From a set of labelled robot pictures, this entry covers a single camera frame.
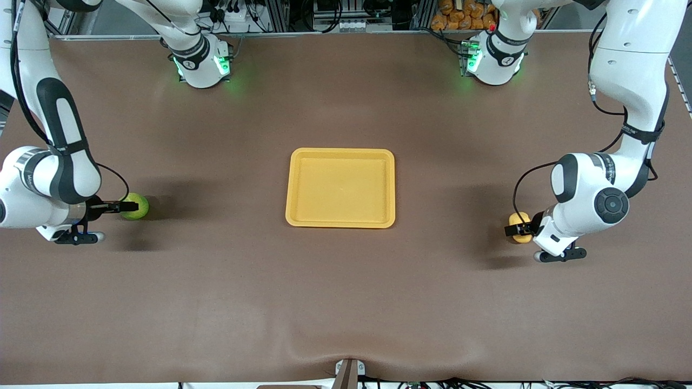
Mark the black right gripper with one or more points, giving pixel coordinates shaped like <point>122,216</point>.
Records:
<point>95,208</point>

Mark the orange snack pile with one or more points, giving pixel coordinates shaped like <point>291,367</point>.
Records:
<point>459,13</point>

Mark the white power strip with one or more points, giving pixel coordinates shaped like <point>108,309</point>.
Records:
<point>238,21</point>

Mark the yellow plastic tray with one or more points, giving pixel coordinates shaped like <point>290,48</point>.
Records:
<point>340,189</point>

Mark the green apple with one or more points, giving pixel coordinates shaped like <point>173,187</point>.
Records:
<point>138,213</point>

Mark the brown table mat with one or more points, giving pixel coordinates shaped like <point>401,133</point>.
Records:
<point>346,297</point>

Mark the white side rail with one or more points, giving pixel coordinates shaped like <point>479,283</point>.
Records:
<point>682,89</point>

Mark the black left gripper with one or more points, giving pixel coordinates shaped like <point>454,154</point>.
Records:
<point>535,222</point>

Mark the metal table clamp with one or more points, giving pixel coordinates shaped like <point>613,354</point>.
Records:
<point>348,373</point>

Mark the yellow potato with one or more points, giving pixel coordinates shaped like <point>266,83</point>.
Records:
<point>521,239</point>

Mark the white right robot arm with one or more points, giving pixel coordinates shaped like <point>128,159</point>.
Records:
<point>65,162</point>

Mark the aluminium frame post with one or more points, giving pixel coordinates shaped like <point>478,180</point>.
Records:
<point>277,13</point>
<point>423,13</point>

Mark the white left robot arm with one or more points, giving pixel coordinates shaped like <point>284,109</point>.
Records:
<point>621,65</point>

